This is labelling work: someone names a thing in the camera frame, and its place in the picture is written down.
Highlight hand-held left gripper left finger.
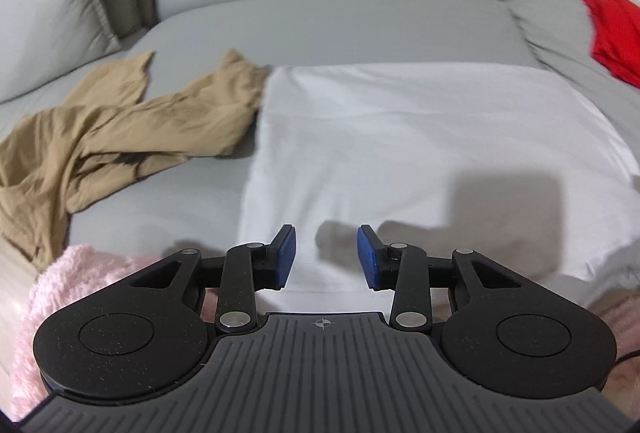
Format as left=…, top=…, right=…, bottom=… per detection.
left=129, top=224, right=297, bottom=333

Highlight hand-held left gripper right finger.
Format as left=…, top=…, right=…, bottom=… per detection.
left=356, top=224, right=521, bottom=333

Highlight white shirt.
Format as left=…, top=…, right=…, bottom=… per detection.
left=235, top=63, right=640, bottom=314

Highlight pink fluffy cloth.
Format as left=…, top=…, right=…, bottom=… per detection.
left=7, top=244, right=640, bottom=420

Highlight tan garment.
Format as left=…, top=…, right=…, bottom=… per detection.
left=0, top=49, right=273, bottom=271

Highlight grey sofa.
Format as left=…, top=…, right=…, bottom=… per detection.
left=0, top=0, right=640, bottom=264

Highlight red cloth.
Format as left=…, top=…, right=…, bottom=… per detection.
left=580, top=0, right=640, bottom=90

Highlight grey ruffled cushion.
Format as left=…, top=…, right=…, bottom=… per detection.
left=0, top=0, right=123, bottom=106

